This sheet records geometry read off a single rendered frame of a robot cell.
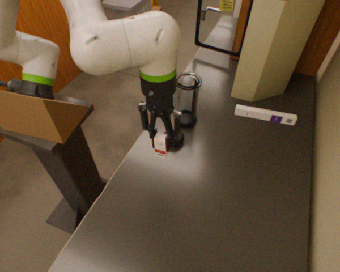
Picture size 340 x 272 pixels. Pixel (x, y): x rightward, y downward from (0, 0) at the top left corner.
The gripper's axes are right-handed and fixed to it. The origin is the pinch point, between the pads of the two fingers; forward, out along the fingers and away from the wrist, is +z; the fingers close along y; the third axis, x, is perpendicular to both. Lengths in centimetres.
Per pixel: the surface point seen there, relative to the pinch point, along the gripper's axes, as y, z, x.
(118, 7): 141, 48, -214
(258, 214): -36.6, 19.2, 4.5
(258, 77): -26, 5, -55
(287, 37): -32, -13, -60
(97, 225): 12.7, 18.3, 27.0
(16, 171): 143, 110, -13
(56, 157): 57, 34, 0
